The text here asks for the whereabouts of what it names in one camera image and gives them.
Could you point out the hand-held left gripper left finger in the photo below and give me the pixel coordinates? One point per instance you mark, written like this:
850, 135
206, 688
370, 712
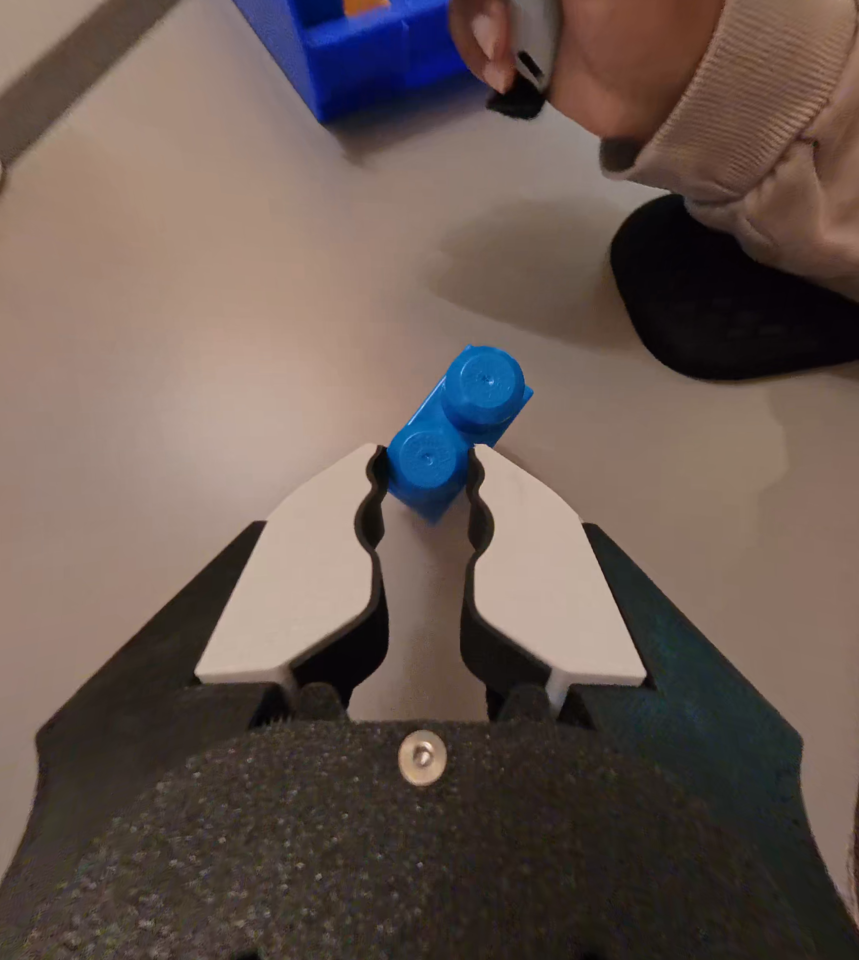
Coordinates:
294, 592

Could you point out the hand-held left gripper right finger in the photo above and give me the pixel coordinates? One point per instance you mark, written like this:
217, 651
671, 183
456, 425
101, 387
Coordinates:
549, 592

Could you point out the blue plastic bin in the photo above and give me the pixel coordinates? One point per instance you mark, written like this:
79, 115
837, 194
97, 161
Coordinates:
369, 67

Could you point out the pile of coloured toy blocks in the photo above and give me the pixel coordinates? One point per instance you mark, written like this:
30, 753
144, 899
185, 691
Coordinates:
366, 6

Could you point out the blue two-stud toy block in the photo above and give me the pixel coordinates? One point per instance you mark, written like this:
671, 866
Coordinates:
429, 465

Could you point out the person's right forearm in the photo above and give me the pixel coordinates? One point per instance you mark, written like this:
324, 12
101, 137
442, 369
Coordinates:
789, 135

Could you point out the person's right hand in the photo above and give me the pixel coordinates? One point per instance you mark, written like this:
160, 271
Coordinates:
624, 60

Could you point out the black pad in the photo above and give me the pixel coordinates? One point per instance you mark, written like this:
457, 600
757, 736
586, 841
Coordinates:
714, 315

